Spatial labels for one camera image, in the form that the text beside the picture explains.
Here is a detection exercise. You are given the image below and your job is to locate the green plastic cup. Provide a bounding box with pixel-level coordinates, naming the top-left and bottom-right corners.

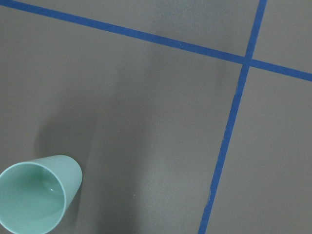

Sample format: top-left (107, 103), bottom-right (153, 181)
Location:
top-left (0, 155), bottom-right (82, 234)

